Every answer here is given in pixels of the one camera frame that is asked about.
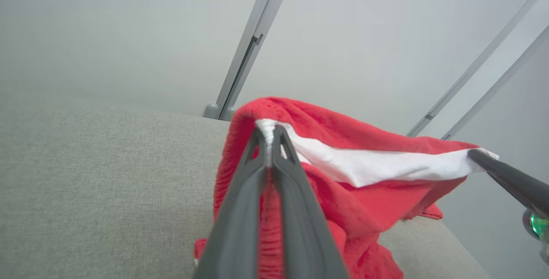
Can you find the grey fabric sofa seat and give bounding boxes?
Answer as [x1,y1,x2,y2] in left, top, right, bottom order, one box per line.
[0,106,489,279]

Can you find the grey partition frame bar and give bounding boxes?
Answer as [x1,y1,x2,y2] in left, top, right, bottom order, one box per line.
[441,26,549,141]
[405,0,549,138]

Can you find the grey partition post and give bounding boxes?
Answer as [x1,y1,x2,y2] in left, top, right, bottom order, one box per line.
[214,0,297,121]

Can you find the red shorts with white hem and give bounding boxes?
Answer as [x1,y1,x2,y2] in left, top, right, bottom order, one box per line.
[193,97,500,279]

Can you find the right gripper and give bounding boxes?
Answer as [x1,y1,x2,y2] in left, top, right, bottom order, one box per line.
[468,148,549,266]

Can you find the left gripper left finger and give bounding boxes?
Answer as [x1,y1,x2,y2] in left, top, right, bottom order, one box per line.
[193,127,268,279]

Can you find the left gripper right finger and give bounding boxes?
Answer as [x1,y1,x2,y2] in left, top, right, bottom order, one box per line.
[271,124,350,279]

